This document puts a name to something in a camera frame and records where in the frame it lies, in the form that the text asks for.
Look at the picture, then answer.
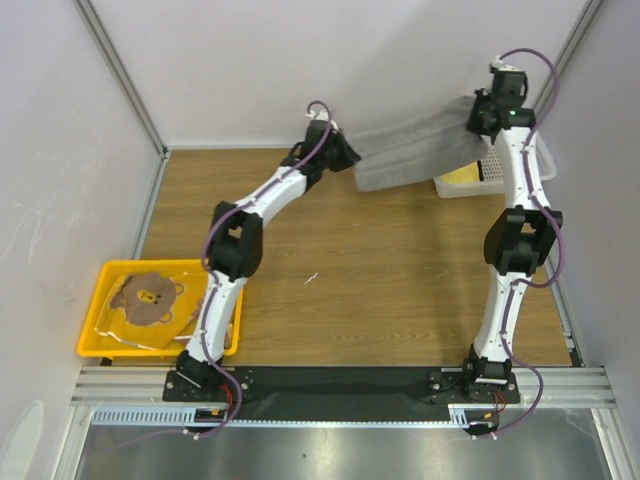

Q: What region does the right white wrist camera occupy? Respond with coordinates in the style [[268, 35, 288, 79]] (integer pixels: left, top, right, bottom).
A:
[[489, 56, 522, 74]]

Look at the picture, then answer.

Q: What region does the white perforated basket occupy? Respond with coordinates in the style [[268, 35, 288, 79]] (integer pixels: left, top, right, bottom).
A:
[[434, 138, 557, 199]]

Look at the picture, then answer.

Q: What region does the aluminium frame rail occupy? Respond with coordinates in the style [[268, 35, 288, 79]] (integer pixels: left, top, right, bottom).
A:
[[72, 0, 168, 159]]

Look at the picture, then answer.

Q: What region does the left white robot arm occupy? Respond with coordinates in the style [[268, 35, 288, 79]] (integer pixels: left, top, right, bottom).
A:
[[164, 109, 360, 400]]

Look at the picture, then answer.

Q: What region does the grey towel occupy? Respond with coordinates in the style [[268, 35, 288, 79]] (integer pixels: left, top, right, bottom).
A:
[[349, 96, 487, 192]]

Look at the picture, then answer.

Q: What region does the brown towel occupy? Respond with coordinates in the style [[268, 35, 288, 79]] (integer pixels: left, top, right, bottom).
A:
[[108, 271, 194, 327]]

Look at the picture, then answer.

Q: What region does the yellow towel black trim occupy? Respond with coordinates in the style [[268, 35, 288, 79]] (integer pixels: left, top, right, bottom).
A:
[[440, 162, 481, 185]]

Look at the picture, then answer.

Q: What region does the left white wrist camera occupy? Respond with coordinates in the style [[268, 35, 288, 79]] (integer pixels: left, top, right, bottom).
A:
[[306, 107, 336, 128]]

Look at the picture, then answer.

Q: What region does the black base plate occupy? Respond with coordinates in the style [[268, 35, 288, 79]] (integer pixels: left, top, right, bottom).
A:
[[164, 364, 521, 424]]

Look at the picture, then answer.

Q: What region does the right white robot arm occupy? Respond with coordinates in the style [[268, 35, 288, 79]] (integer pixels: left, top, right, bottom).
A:
[[460, 61, 563, 402]]

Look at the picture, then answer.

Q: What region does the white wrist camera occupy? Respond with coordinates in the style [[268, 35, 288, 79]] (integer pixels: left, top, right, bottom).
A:
[[489, 56, 522, 74], [306, 107, 336, 128]]

